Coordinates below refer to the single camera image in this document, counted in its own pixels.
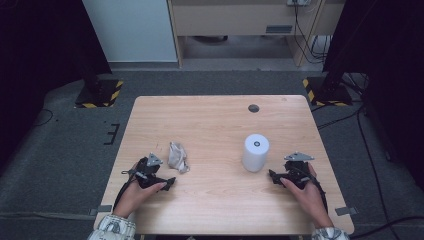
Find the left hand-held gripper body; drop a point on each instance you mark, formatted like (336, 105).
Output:
(148, 175)

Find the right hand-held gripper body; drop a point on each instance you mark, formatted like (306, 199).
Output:
(296, 171)

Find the white cylindrical cup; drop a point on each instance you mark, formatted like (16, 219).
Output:
(255, 153)

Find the person's left hand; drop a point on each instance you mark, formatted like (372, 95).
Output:
(133, 198)

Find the person's right hand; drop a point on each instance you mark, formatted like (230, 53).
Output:
(308, 200)

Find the black floor tape marks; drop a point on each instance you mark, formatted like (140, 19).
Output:
(112, 134)

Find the grey tape piece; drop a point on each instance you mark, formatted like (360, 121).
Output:
(346, 211)
(101, 209)

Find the black stand with striped base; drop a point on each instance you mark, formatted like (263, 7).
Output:
(100, 95)
(328, 93)

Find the black curtain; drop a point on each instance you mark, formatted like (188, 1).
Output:
(383, 66)
(40, 66)

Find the white cabinet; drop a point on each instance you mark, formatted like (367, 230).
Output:
(133, 30)

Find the light wooden desk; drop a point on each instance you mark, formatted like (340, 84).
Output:
(233, 16)

